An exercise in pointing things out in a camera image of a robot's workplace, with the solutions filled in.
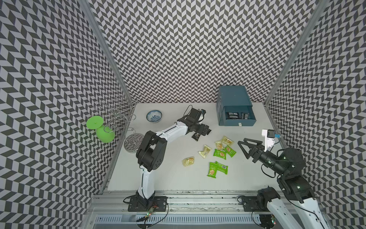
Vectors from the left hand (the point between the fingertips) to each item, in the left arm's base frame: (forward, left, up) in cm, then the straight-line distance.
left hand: (201, 127), depth 95 cm
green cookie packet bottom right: (-25, -12, -8) cm, 29 cm away
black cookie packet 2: (+2, -27, +9) cm, 29 cm away
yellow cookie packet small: (-10, -12, -7) cm, 17 cm away
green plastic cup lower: (-15, +51, +15) cm, 55 cm away
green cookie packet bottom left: (-25, -6, -8) cm, 27 cm away
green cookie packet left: (-16, -12, -8) cm, 21 cm away
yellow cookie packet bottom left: (-21, +8, -7) cm, 24 cm away
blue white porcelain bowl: (+15, +35, -6) cm, 39 cm away
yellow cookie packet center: (-13, -4, -7) cm, 15 cm away
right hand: (-24, -16, +19) cm, 34 cm away
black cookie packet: (+2, -19, +9) cm, 22 cm away
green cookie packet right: (-15, -19, -7) cm, 25 cm away
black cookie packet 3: (-3, +3, -8) cm, 9 cm away
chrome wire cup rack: (+19, +62, -4) cm, 65 cm away
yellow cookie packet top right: (-7, -18, -7) cm, 20 cm away
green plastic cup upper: (-14, +53, +24) cm, 60 cm away
